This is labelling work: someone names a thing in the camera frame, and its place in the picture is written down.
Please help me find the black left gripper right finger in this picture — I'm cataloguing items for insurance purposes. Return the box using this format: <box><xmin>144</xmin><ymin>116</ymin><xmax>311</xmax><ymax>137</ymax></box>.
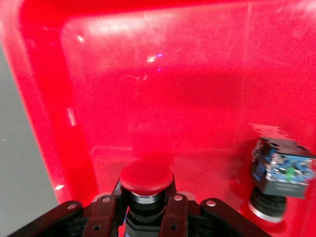
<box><xmin>159</xmin><ymin>177</ymin><xmax>270</xmax><ymax>237</ymax></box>

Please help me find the red push button switch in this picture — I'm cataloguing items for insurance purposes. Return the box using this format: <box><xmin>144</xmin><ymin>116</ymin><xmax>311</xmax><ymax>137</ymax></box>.
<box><xmin>119</xmin><ymin>158</ymin><xmax>175</xmax><ymax>237</ymax></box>

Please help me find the red plastic tray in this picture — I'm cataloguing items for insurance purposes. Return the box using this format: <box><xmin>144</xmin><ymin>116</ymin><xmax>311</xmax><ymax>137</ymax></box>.
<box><xmin>0</xmin><ymin>0</ymin><xmax>316</xmax><ymax>237</ymax></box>

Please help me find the black blue push-button switch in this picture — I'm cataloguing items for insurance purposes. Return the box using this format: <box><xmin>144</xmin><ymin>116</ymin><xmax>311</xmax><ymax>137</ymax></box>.
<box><xmin>248</xmin><ymin>137</ymin><xmax>316</xmax><ymax>224</ymax></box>

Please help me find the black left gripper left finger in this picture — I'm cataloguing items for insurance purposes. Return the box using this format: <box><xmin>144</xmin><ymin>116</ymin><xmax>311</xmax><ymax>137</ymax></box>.
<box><xmin>7</xmin><ymin>179</ymin><xmax>129</xmax><ymax>237</ymax></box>

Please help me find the dark grey table mat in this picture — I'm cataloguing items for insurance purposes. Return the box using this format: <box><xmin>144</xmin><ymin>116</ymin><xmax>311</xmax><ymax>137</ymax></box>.
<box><xmin>0</xmin><ymin>41</ymin><xmax>60</xmax><ymax>237</ymax></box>

